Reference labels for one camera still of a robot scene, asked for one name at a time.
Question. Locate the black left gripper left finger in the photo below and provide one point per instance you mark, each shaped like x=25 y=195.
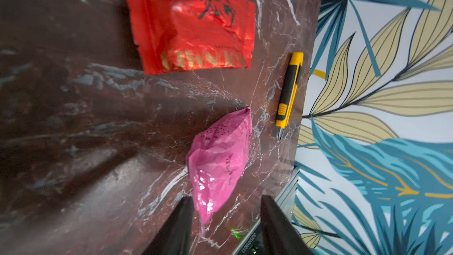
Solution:
x=175 y=235

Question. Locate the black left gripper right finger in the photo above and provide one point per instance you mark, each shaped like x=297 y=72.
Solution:
x=279 y=236

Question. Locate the pink tea bag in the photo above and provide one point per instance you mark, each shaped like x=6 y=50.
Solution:
x=217 y=160

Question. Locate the yellow black utility knife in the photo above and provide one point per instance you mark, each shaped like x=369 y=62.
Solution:
x=288 y=92

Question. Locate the aluminium front rail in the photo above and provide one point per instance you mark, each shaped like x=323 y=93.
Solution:
x=252 y=243

